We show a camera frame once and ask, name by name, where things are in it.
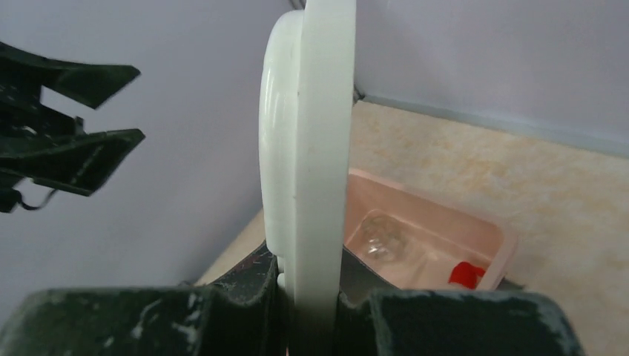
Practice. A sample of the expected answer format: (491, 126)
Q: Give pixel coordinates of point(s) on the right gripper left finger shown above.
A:
(237, 314)

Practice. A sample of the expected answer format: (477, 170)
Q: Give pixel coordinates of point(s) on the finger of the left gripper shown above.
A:
(79, 164)
(88, 84)

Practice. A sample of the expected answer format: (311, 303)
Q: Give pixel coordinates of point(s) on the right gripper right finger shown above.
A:
(376, 318)

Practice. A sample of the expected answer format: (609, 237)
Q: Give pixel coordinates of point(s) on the glass flask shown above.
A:
(381, 238)

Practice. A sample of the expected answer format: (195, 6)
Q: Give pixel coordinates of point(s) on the pink plastic bin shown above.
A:
(440, 233)

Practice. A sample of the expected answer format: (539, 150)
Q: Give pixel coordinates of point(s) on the white wash bottle red cap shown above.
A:
(466, 275)

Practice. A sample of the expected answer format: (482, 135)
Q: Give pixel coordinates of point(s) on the white bin lid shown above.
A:
(305, 114)

